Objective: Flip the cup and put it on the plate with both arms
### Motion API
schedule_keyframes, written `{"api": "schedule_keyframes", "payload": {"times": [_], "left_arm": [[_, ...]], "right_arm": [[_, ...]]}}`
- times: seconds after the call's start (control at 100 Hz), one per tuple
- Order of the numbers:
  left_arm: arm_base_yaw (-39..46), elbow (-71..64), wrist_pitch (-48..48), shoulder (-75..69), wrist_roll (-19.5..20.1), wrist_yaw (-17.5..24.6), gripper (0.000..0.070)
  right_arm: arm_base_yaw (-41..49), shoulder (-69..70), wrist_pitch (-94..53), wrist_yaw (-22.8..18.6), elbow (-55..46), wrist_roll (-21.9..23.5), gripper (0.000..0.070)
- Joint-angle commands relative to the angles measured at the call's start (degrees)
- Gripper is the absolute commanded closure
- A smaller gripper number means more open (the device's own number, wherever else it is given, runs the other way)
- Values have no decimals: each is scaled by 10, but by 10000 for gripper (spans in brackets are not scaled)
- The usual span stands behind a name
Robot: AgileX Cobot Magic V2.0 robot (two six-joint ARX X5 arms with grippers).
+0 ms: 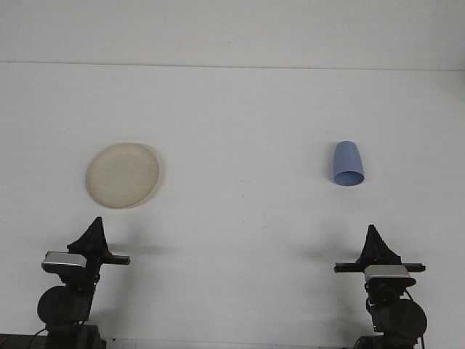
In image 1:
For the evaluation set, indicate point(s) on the pale blue cup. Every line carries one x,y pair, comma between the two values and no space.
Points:
347,160

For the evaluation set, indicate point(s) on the pale round plate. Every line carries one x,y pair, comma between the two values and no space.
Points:
121,174

